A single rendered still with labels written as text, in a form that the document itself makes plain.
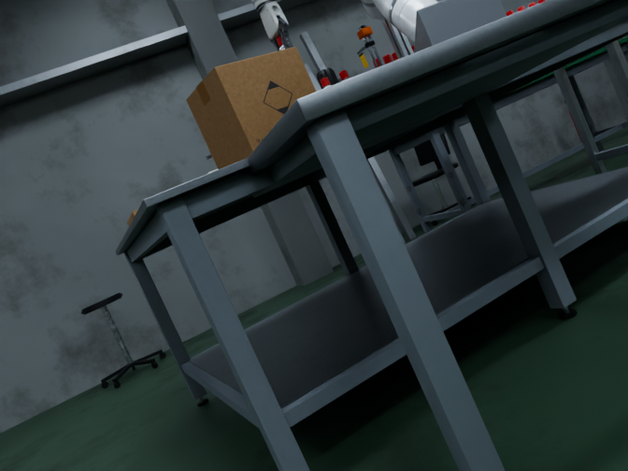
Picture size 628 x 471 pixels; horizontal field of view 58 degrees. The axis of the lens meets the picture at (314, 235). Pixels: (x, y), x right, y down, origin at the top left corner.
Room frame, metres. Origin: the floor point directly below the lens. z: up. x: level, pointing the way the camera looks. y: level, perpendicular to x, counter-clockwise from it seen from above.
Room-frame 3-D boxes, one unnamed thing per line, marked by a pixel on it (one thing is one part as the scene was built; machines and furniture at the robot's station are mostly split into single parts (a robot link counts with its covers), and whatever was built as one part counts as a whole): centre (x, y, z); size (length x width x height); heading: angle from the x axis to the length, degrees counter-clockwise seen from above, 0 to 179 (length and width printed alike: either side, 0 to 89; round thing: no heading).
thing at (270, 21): (2.05, -0.18, 1.31); 0.10 x 0.07 x 0.11; 22
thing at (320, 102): (1.48, -0.37, 0.81); 0.90 x 0.90 x 0.04; 16
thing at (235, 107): (1.79, 0.00, 0.99); 0.30 x 0.24 x 0.27; 123
